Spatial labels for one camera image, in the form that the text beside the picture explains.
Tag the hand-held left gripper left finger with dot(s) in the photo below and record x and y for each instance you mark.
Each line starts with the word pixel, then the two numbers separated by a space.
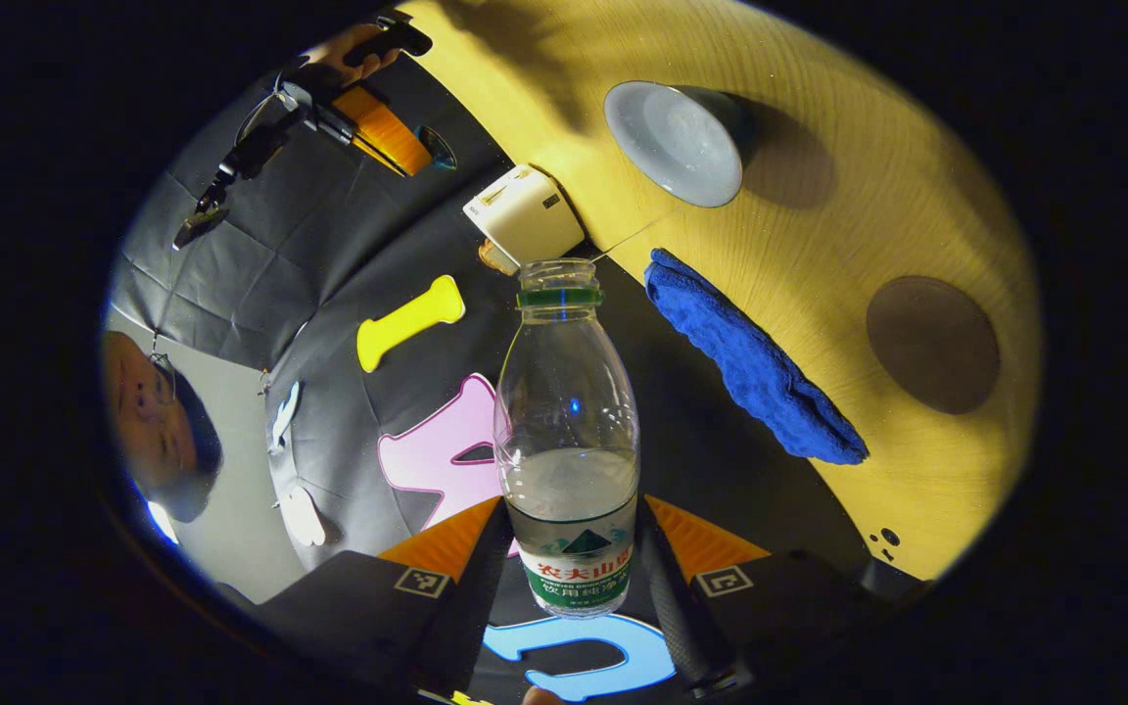
pixel 481 597

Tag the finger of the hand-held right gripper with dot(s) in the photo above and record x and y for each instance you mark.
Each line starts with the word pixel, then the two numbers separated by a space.
pixel 383 132

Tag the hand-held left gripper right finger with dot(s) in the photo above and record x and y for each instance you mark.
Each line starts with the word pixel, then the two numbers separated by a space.
pixel 667 607

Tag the blue teacup lid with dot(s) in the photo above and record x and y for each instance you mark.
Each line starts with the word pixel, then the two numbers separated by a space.
pixel 439 149

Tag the clear plastic water bottle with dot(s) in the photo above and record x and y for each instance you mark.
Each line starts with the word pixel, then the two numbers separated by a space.
pixel 564 392

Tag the white teacup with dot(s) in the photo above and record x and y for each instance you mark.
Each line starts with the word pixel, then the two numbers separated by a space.
pixel 677 147

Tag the round brown coaster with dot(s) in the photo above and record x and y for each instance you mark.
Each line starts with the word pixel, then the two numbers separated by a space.
pixel 933 343

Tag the white toaster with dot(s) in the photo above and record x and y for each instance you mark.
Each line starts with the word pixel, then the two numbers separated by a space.
pixel 525 215

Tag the black backdrop cloth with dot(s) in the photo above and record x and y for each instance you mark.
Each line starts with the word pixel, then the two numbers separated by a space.
pixel 672 441

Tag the toast slice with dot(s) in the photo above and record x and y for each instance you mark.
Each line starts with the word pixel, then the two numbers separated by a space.
pixel 495 257

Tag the blue towel cloth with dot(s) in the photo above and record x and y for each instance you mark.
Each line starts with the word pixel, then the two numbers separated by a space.
pixel 750 362

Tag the ceiling light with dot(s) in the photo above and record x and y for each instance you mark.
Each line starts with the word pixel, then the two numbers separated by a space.
pixel 163 522

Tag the eyeglasses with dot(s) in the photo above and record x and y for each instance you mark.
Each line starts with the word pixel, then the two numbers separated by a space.
pixel 168 382

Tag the person's head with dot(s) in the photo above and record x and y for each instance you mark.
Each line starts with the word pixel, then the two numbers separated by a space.
pixel 143 421

